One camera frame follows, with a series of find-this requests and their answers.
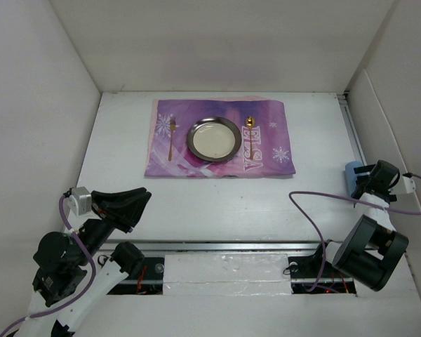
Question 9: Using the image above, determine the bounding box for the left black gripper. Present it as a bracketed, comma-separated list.
[75, 185, 152, 263]

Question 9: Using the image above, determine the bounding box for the blue plastic cup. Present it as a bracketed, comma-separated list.
[345, 161, 363, 196]

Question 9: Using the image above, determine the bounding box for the gold fork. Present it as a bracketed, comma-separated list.
[168, 117, 176, 161]

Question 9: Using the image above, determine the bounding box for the metal plate with cream centre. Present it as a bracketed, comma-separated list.
[186, 117, 242, 162]

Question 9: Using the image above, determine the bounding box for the purple Elsa placemat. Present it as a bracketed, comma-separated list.
[145, 96, 295, 178]

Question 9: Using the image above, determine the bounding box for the gold spoon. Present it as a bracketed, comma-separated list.
[245, 116, 255, 159]

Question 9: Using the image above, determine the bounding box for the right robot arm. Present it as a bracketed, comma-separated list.
[310, 160, 409, 291]

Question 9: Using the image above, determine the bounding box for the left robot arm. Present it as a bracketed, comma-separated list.
[1, 187, 152, 336]

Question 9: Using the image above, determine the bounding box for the white foam block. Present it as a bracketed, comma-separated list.
[163, 253, 292, 296]

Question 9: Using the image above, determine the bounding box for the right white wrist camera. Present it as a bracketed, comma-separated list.
[390, 173, 416, 195]

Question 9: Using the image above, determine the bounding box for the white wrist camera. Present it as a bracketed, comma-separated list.
[390, 173, 416, 195]
[67, 187, 92, 217]

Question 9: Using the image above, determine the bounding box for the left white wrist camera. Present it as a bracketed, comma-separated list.
[67, 187, 92, 217]

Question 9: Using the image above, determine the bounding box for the aluminium rail frame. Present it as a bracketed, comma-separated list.
[98, 91, 369, 285]

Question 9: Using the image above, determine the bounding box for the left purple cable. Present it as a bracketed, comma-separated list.
[0, 195, 98, 337]

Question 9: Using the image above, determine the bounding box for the purple cable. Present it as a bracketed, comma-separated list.
[0, 195, 98, 337]
[288, 172, 421, 292]

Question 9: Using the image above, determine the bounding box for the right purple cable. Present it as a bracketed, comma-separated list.
[288, 172, 421, 292]

